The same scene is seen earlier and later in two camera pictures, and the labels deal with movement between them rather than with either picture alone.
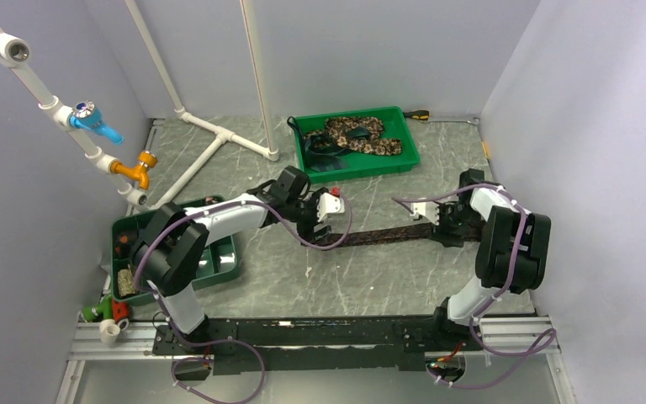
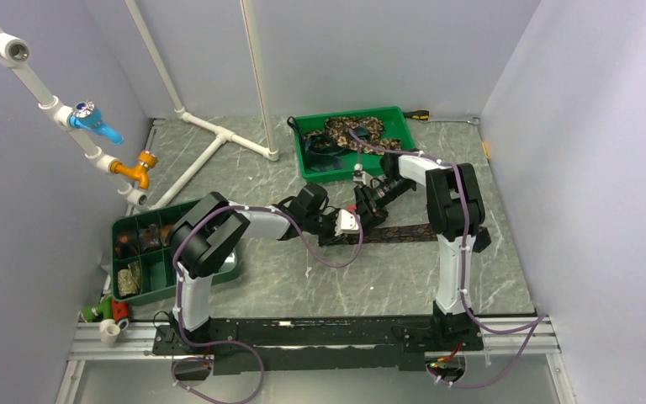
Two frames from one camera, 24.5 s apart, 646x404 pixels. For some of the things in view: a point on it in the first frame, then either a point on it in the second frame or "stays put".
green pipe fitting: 101,310 stays put
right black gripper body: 452,221 to 375,201
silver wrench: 474,120 stays put
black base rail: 291,345 stays put
